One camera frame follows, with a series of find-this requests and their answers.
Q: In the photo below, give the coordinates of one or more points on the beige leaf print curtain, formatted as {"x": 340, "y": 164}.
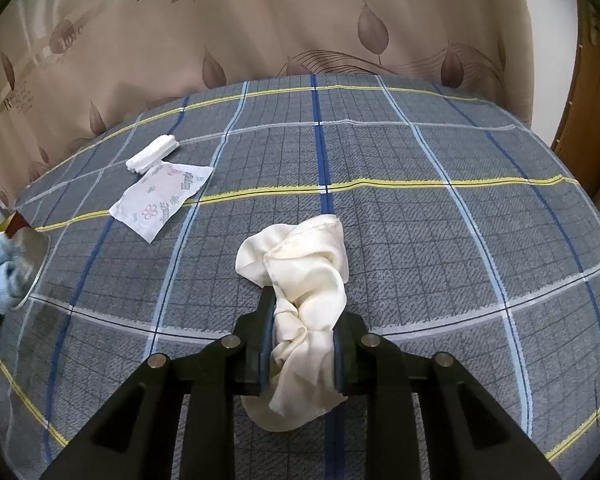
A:
{"x": 280, "y": 20}

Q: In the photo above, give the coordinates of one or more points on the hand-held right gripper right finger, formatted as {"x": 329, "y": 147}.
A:
{"x": 339, "y": 360}

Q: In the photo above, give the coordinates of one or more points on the brown wooden door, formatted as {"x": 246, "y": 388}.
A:
{"x": 595, "y": 125}

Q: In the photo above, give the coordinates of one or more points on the grey plaid bedsheet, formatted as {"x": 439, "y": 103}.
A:
{"x": 430, "y": 260}

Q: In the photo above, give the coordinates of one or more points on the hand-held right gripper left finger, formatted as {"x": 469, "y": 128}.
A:
{"x": 266, "y": 355}

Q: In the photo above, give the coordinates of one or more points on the floral printed white packet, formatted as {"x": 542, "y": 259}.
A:
{"x": 155, "y": 200}

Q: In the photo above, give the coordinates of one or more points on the white folded pad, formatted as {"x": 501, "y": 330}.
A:
{"x": 152, "y": 154}

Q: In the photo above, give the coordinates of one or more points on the cream satin scrunchie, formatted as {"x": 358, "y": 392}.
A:
{"x": 300, "y": 280}

